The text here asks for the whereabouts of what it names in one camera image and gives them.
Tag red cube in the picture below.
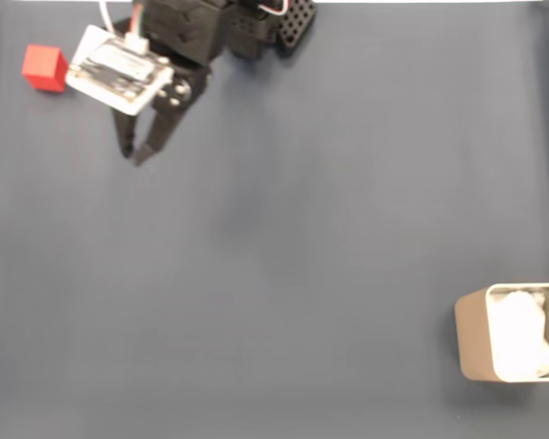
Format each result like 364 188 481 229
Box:
21 44 70 94

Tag beige rounded box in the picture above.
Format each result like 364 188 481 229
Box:
454 282 549 383

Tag white crumpled cloth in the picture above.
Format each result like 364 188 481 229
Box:
489 289 549 380

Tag black cable with coloured wires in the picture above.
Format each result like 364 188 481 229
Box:
131 2 144 40

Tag white camera circuit board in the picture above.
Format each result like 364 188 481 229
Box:
65 25 176 116

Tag white camera cable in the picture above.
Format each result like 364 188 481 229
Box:
98 0 116 34

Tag red white black servo wires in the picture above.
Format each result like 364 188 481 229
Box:
254 0 295 16

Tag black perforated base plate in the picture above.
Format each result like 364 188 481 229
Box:
274 0 318 50

